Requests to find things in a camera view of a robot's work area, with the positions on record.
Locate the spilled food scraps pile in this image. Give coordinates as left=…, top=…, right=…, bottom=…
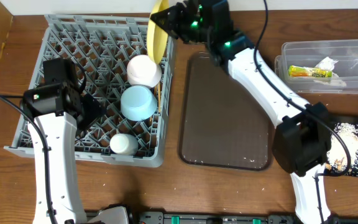
left=325, top=123, right=358, bottom=174

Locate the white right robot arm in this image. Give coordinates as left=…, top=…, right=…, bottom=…
left=150, top=1, right=331, bottom=223

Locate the grey dishwasher rack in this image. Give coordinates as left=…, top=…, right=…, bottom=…
left=4, top=14, right=177, bottom=169

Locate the green snack bar wrapper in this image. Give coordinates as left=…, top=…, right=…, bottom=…
left=288, top=65, right=333, bottom=78

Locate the dark brown serving tray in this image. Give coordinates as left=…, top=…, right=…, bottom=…
left=178, top=52, right=273, bottom=172

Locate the yellow plate with crumbs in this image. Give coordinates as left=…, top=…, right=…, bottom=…
left=146, top=0, right=169, bottom=64

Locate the black waste bin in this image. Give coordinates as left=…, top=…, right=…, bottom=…
left=325, top=114, right=358, bottom=177

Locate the wooden chopstick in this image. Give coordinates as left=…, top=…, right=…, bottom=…
left=149, top=84, right=159, bottom=124
left=157, top=83, right=161, bottom=113

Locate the light blue bowl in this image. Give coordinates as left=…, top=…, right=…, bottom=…
left=121, top=85, right=157, bottom=121

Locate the cream white cup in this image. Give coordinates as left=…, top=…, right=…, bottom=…
left=110, top=133, right=138, bottom=156

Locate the clear plastic waste bin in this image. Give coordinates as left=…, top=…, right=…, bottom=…
left=275, top=39, right=358, bottom=94

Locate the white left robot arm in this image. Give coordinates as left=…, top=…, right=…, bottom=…
left=21, top=58, right=106, bottom=223

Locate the white tissue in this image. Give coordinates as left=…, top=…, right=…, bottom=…
left=314, top=57, right=347, bottom=87

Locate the pink bowl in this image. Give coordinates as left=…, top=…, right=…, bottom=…
left=127, top=55, right=162, bottom=88

